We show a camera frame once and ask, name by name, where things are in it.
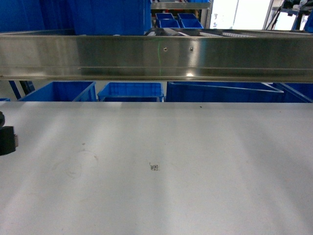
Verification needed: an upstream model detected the stainless steel shelf beam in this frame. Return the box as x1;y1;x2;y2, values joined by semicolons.
0;35;313;83

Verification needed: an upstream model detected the large blue crate upper shelf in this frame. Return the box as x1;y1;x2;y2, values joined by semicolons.
0;0;152;35

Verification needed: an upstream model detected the large blue bin behind right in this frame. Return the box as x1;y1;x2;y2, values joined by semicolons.
165;82;313;103

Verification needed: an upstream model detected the small QR code sticker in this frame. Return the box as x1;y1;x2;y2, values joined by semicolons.
149;163;160;171

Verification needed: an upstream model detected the blue bin behind table middle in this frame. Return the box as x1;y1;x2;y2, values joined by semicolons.
97;82;164;102

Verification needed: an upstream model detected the blue bin behind table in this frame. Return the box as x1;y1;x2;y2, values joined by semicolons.
97;82;164;102
18;81;97;102

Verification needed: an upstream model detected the small blue bin far left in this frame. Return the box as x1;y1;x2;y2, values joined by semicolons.
156;13;180;28

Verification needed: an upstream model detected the small blue bin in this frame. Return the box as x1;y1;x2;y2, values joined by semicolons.
178;13;203;29
156;13;180;28

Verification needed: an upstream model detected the small blue bin far right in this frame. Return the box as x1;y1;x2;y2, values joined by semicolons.
178;13;203;29

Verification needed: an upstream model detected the blue bin behind table left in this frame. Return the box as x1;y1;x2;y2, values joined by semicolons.
18;81;97;102

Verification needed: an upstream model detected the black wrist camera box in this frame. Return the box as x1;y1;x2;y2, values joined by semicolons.
0;126;18;156

